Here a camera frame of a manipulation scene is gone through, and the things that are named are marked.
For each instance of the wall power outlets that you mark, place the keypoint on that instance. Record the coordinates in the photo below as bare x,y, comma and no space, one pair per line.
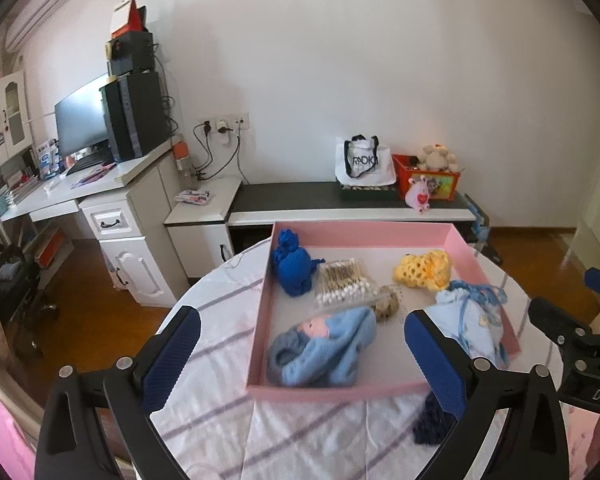
237,121

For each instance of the red toy storage box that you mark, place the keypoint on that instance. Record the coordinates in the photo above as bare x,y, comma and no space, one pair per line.
442,184

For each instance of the black computer tower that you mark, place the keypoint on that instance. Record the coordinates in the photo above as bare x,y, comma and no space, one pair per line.
134,115

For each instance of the orange capped bottle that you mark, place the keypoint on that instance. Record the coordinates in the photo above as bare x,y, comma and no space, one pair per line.
181,157

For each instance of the black speaker box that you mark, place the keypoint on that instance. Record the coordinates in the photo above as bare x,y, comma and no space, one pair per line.
130,52

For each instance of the black keyboard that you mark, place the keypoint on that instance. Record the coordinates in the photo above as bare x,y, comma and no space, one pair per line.
100,158

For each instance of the red white paper bag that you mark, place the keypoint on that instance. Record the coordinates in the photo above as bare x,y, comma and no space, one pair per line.
127,17

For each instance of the pink packet on cabinet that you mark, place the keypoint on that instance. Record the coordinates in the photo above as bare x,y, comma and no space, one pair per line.
193,197

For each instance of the light blue fleece sock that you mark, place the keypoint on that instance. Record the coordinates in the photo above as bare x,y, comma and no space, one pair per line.
323,352

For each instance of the pink cardboard box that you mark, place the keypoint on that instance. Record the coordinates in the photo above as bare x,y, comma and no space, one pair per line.
387,367

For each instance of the black floor scale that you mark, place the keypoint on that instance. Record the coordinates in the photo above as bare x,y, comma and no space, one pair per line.
489,252

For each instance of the yellow crochet item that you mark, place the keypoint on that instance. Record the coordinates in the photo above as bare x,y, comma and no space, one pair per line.
431,270

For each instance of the blue carton beside bench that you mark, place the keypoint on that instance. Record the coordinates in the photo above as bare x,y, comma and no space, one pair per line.
481,228

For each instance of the navy knitted item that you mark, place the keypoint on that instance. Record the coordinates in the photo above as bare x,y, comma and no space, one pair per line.
432,424

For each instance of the pink floral pillow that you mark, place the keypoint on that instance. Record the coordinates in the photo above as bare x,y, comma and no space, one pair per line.
583,436

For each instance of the white black tote bag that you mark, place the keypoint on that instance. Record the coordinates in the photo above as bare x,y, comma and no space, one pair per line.
364,162

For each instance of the white desk with drawers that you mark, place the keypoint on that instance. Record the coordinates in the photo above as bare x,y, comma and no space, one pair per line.
125,210

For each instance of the black office chair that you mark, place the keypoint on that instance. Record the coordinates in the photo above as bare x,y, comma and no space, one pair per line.
23,305

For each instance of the white air conditioner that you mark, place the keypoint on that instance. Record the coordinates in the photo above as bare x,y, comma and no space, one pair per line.
32,15

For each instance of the pink heart plush toy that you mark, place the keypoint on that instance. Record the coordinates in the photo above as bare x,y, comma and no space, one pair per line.
417,196

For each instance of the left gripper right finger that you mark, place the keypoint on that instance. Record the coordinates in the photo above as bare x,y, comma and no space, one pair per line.
532,443

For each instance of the blue printed baby cloth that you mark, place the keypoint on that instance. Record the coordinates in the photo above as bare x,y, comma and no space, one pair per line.
472,316

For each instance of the small white side cabinet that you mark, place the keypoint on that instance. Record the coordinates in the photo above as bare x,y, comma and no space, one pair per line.
200,234

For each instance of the beige stocking ball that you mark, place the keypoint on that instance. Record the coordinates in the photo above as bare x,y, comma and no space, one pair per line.
386,305

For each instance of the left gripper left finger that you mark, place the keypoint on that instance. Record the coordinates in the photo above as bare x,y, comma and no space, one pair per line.
72,443

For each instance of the beige plush toy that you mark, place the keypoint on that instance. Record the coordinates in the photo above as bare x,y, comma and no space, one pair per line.
437,157

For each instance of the stack of books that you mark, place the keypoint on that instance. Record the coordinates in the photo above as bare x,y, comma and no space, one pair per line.
11,197

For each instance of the white glass door cabinet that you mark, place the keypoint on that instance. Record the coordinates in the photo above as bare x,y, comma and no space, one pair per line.
15,130

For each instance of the black white tv bench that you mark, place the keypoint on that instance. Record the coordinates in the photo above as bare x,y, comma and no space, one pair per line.
257,207

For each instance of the royal blue knitted item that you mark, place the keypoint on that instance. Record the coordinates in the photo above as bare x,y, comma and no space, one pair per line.
292,264

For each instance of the black computer monitor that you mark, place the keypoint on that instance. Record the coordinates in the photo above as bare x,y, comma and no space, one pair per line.
80,120

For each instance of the cotton swabs bag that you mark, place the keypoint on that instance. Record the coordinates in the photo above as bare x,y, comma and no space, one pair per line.
343,284

